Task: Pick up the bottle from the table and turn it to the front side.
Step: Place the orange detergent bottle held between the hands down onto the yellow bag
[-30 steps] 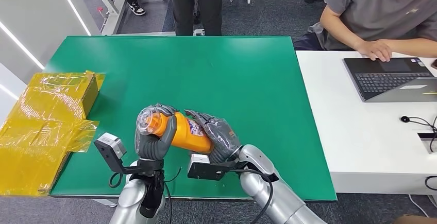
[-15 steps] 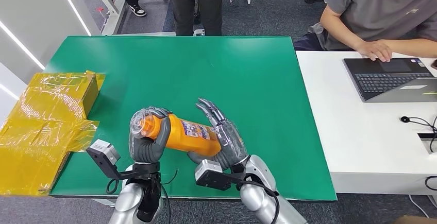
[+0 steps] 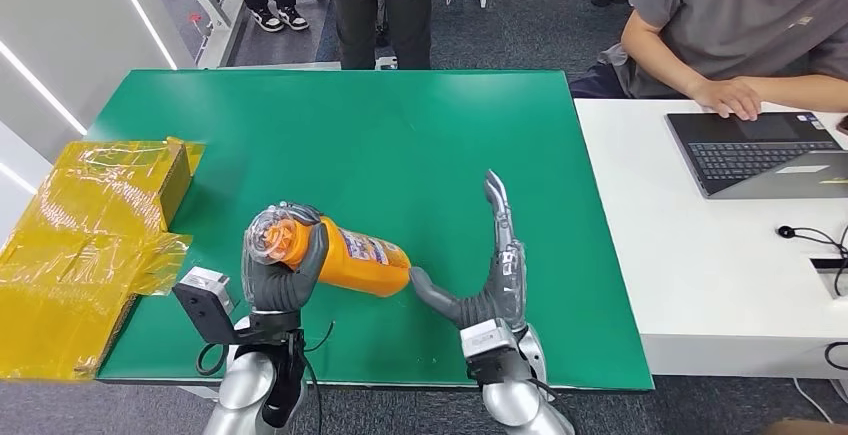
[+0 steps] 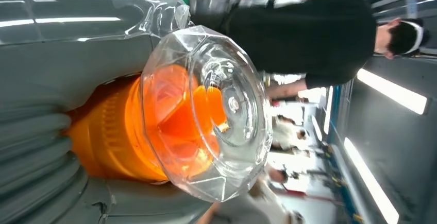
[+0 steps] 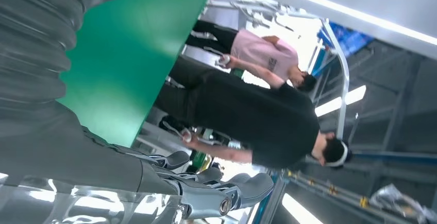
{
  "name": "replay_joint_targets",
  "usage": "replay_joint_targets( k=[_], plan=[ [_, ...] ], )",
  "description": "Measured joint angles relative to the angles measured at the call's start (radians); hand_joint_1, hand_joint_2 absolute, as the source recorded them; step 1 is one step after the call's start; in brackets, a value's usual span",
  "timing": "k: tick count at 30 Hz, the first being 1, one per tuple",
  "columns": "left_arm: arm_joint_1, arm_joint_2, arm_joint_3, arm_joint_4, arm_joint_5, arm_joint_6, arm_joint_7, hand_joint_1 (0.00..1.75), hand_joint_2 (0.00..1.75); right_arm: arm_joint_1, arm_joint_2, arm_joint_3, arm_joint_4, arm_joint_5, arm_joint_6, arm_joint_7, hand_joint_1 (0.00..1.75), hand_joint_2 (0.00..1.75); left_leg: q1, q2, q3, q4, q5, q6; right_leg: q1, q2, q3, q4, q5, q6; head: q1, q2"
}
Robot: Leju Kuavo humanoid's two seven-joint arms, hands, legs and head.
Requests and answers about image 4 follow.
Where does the orange bottle with clear cap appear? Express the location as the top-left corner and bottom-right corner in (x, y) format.
(65, 24), (274, 204)

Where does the person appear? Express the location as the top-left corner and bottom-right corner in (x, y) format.
(197, 167), (305, 224)
(189, 0), (431, 101)
(272, 114), (309, 149)

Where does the long ceiling light bar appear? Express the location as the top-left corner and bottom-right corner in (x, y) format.
(356, 67), (428, 116)
(343, 136), (400, 224)

